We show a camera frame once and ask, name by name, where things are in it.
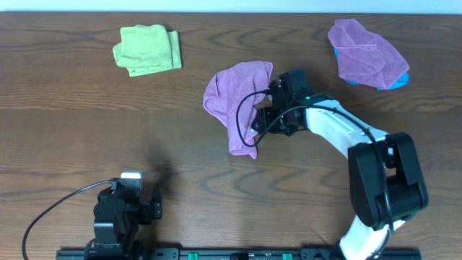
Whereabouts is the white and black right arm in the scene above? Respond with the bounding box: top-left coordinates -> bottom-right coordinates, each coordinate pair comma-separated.
252,79 -> 429,259

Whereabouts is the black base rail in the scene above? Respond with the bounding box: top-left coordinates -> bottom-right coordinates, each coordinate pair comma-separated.
55,247 -> 422,260

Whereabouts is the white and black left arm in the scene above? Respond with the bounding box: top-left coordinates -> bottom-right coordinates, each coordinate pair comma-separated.
84,186 -> 162,260

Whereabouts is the crumpled purple cloth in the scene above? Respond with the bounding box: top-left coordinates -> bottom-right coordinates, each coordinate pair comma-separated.
328,19 -> 409,89

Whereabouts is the blue cloth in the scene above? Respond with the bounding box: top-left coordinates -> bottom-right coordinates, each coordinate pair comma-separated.
334,48 -> 410,91

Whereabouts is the purple microfiber cloth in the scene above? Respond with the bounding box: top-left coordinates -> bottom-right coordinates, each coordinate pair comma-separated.
203,61 -> 274,159

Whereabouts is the green folded cloth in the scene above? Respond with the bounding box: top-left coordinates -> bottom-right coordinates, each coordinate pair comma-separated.
113,25 -> 182,77

